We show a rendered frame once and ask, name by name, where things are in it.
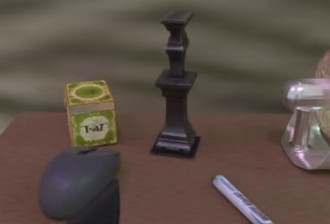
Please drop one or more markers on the green tea box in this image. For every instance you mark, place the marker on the green tea box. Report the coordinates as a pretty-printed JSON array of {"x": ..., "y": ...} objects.
[{"x": 90, "y": 120}]

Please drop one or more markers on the dark wooden candlestick pedestal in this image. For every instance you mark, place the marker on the dark wooden candlestick pedestal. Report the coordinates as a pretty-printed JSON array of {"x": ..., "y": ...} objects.
[{"x": 176, "y": 110}]

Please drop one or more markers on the dark grey computer mouse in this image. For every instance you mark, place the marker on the dark grey computer mouse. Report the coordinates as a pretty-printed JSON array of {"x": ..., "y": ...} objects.
[{"x": 77, "y": 182}]

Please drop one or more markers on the white marker pen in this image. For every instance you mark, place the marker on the white marker pen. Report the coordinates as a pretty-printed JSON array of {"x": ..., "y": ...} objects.
[{"x": 239, "y": 198}]

